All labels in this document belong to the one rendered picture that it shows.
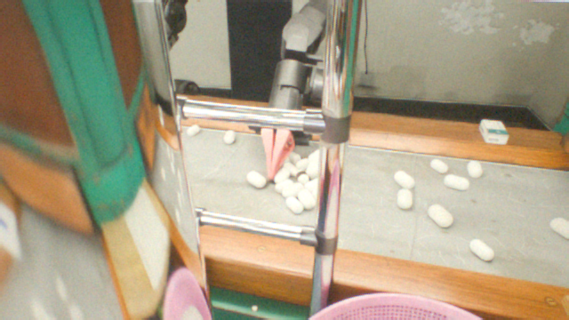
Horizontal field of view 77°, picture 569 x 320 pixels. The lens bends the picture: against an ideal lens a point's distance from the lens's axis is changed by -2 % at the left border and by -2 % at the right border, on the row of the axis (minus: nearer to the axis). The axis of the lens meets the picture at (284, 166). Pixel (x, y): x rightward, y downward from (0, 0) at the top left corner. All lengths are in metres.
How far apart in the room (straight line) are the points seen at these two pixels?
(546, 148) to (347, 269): 0.49
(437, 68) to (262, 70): 1.20
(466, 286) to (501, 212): 0.20
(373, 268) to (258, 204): 0.21
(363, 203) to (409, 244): 0.10
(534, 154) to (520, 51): 2.08
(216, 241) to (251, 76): 2.30
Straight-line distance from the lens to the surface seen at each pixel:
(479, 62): 2.77
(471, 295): 0.45
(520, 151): 0.77
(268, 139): 0.58
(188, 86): 1.35
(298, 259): 0.44
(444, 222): 0.55
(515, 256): 0.56
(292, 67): 0.63
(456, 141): 0.74
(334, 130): 0.28
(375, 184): 0.61
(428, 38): 2.65
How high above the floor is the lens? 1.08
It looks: 32 degrees down
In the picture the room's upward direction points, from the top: straight up
